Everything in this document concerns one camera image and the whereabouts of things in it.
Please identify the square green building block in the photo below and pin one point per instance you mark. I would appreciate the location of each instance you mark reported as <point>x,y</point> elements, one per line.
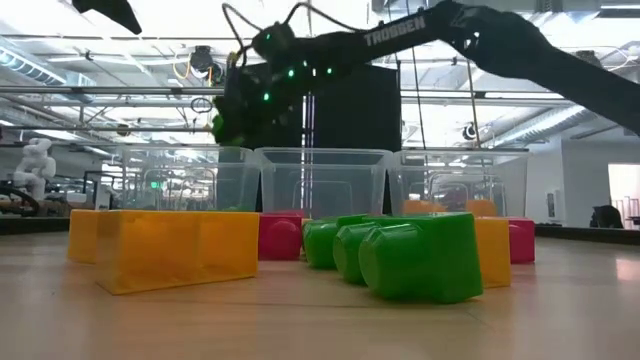
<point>218,127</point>

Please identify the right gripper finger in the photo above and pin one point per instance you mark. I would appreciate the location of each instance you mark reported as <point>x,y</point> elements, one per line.
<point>240,125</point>

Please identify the black swivel chair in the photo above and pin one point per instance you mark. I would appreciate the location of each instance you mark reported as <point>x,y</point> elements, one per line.
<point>606,216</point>

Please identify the large yellow building block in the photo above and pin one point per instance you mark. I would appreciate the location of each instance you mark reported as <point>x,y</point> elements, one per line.
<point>177,250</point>

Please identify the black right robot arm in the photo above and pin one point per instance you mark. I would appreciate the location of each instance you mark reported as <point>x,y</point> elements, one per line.
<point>395,35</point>

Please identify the red building block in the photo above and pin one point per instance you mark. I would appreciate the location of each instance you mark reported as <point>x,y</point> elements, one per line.
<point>521,240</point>
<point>280,239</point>

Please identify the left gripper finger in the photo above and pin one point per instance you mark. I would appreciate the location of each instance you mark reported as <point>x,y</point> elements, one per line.
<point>107,10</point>

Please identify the black folding partition screen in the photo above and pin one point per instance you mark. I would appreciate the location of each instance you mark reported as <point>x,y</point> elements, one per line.
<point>357,110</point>

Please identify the long green building block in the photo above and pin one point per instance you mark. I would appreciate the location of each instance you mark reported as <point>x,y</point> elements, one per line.
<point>235,208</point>
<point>320,242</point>

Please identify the green lit sign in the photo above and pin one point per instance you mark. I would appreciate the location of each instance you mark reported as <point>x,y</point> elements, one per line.
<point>155,185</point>

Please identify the clear plastic bin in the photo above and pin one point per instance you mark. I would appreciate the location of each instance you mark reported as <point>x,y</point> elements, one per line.
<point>165,170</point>
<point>460,170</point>
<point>325,175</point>

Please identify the short green building block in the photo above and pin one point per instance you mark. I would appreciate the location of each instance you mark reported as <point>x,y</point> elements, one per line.
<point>430,260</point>

